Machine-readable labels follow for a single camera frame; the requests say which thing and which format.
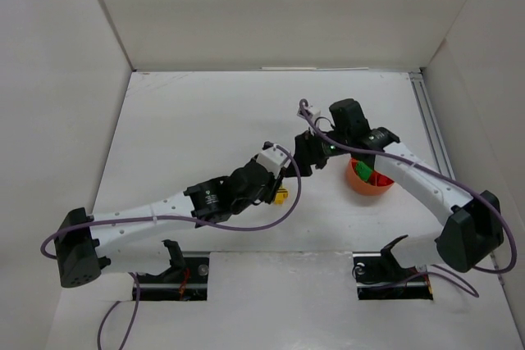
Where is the yellow striped lego piece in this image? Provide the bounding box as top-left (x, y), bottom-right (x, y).
top-left (272, 187), bottom-right (289, 206)

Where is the green large lego brick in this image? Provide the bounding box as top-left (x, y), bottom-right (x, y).
top-left (354, 161), bottom-right (373, 183)

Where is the red lego plate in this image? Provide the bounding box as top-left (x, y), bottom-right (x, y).
top-left (368, 172), bottom-right (394, 188)

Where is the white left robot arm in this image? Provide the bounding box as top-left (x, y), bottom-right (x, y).
top-left (52, 154), bottom-right (287, 289)

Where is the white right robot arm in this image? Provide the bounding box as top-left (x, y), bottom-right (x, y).
top-left (295, 98), bottom-right (507, 273)

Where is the orange divided round container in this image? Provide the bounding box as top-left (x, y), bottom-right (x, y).
top-left (345, 158), bottom-right (395, 197)

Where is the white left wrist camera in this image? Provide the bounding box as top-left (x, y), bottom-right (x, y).
top-left (255, 141), bottom-right (290, 178)

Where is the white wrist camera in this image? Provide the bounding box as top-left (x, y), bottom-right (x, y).
top-left (255, 141), bottom-right (290, 178)
top-left (297, 105), bottom-right (322, 123)

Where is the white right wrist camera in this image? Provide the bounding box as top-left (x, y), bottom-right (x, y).
top-left (297, 105), bottom-right (322, 123)

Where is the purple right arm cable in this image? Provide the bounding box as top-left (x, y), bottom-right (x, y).
top-left (298, 98), bottom-right (518, 298)

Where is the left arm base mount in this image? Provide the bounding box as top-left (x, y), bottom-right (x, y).
top-left (132, 239), bottom-right (210, 302)

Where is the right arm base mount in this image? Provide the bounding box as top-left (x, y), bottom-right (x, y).
top-left (351, 235), bottom-right (433, 301)

